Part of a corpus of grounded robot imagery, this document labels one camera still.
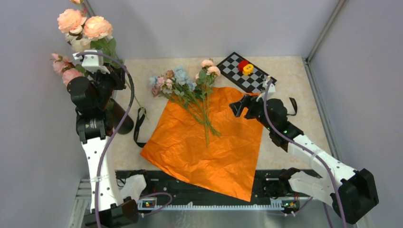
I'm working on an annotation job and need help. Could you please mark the red round toy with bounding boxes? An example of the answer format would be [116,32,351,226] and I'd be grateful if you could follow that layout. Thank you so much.
[237,60,249,72]

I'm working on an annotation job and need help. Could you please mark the black white chessboard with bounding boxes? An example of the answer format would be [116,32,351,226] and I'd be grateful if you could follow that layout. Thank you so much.
[217,52,277,93]

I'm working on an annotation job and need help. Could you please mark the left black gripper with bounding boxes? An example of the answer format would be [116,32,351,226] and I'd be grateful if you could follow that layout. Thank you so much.
[87,62,126,109]

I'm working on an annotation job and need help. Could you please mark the yellow ring toy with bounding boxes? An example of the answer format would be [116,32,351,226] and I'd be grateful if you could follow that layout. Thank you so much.
[242,64,254,76]

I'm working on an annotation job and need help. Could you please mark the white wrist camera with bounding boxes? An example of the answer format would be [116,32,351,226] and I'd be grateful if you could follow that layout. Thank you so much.
[257,76,276,101]
[73,49,110,74]

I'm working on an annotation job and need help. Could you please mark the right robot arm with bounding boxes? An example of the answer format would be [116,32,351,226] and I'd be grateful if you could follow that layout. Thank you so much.
[229,95,379,225]

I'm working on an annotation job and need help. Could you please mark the pink and white flower stems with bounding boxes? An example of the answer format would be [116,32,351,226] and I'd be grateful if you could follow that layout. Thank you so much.
[51,32,91,86]

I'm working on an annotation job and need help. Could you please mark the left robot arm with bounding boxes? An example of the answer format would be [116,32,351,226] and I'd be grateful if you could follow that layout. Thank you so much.
[67,65,139,228]

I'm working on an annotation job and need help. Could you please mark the black cylindrical vase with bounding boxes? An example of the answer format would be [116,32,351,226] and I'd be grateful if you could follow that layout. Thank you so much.
[109,98,134,135]

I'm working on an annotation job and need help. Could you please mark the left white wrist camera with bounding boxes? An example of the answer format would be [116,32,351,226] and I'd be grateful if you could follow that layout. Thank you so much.
[73,49,110,74]

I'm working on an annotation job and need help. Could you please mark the orange wrapping paper sheet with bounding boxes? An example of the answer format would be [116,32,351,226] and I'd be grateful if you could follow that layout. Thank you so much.
[141,87,263,202]

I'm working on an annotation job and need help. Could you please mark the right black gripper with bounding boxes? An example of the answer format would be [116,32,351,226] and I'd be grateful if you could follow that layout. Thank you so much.
[230,94,274,132]

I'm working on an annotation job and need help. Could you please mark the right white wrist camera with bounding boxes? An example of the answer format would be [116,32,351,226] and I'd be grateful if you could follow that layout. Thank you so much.
[257,76,276,101]

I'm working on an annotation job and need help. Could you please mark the peach flower stem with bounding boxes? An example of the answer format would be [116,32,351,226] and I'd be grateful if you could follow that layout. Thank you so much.
[57,0,149,122]

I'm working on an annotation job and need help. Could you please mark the orange paper flower bouquet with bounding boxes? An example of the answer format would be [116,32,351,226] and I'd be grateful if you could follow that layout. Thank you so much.
[149,58,221,146]

